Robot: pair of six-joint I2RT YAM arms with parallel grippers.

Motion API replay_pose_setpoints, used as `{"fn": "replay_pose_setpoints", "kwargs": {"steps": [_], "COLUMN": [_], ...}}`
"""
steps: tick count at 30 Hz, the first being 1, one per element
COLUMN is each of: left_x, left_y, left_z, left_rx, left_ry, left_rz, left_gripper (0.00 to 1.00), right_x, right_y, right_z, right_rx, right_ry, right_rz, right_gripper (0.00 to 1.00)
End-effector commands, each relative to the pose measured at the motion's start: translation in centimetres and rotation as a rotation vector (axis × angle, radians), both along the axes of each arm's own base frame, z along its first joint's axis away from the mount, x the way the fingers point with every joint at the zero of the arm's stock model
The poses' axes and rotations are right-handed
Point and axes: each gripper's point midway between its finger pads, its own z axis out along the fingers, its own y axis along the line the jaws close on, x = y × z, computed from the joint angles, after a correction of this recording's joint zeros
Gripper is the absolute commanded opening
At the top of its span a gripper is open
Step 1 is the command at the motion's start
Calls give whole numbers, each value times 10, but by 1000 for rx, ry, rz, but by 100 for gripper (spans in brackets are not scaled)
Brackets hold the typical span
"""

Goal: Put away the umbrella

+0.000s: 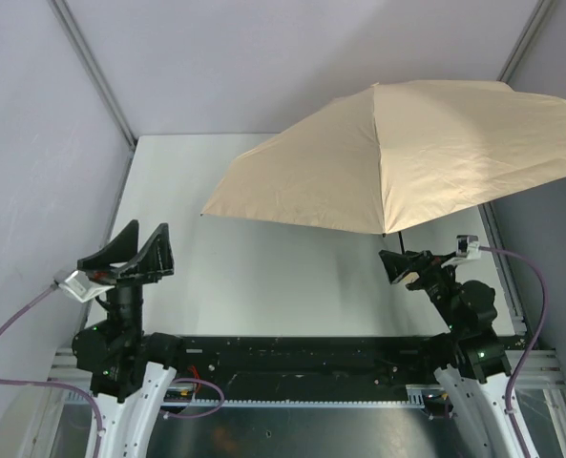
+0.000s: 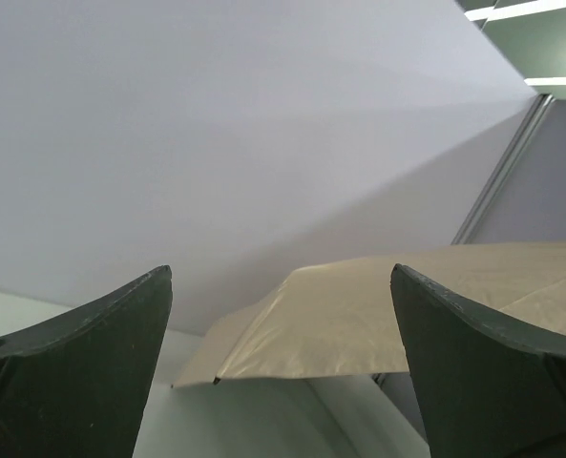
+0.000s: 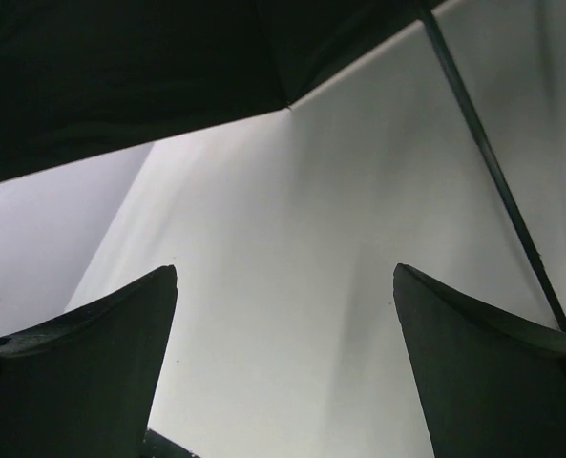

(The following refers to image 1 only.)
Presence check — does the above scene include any beige folding umbrella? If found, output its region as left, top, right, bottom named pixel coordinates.
left=203, top=80, right=566, bottom=235

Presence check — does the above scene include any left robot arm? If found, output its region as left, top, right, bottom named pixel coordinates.
left=72, top=219, right=182, bottom=457

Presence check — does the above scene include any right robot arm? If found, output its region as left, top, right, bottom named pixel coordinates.
left=379, top=237, right=538, bottom=457

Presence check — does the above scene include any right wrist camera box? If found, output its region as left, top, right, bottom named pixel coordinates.
left=442, top=235, right=481, bottom=267

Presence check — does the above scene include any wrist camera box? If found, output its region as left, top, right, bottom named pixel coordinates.
left=53, top=270, right=114, bottom=303
left=442, top=235, right=481, bottom=267

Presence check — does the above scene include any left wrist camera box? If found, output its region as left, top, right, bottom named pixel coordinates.
left=53, top=270, right=114, bottom=303

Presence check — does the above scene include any grey slotted cable duct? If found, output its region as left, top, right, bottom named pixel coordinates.
left=62, top=384, right=451, bottom=409

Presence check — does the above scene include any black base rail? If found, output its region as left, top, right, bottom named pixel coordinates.
left=184, top=337, right=436, bottom=403

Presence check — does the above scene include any left aluminium corner post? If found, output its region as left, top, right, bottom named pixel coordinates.
left=48, top=0, right=137, bottom=151

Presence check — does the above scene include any aluminium corner post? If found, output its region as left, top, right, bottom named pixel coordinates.
left=497, top=0, right=558, bottom=84
left=48, top=0, right=137, bottom=151

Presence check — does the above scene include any right aluminium corner post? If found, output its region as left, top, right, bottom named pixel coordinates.
left=497, top=0, right=558, bottom=84

